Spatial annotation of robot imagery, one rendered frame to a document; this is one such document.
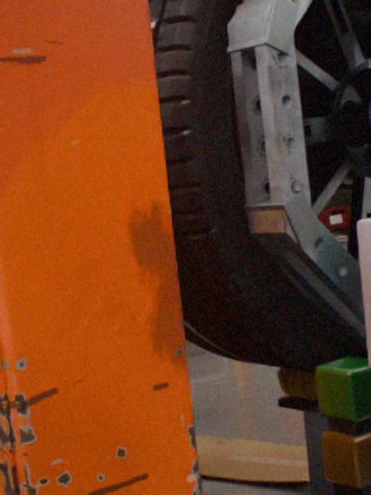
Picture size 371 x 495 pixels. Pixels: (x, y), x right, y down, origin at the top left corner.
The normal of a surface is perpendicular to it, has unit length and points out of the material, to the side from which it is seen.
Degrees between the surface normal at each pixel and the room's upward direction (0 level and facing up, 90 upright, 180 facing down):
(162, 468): 90
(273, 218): 90
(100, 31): 90
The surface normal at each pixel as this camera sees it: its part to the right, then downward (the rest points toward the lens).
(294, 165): 0.58, 0.00
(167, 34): -0.80, -0.20
